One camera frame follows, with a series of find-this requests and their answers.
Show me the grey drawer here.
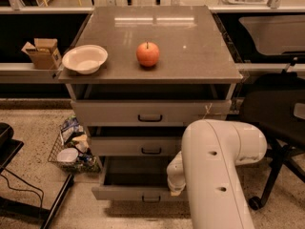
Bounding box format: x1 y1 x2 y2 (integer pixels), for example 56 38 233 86
91 156 188 203
71 100 232 127
88 136 181 156

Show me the white bowl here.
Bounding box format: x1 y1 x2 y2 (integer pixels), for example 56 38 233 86
62 45 108 74

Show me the white plastic lidded container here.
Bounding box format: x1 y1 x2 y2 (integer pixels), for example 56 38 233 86
56 148 78 162

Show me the grey drawer cabinet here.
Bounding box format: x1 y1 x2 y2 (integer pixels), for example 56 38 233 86
57 5 244 184

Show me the black stand base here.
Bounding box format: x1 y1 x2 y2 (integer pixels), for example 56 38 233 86
0 123 74 229

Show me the black office chair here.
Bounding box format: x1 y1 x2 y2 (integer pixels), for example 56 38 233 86
239 58 305 210

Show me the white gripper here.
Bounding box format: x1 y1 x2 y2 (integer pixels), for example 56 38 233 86
167 153 186 197

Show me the red apple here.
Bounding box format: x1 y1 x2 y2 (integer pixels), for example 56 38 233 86
136 42 160 67

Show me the wire basket with items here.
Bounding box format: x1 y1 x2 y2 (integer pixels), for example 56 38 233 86
48 115 100 173

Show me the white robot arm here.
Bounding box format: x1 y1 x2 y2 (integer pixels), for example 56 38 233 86
167 119 267 229

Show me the open cardboard box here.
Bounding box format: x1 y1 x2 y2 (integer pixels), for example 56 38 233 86
22 38 62 70

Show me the black cable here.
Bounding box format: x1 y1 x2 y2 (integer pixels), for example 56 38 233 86
0 164 45 210

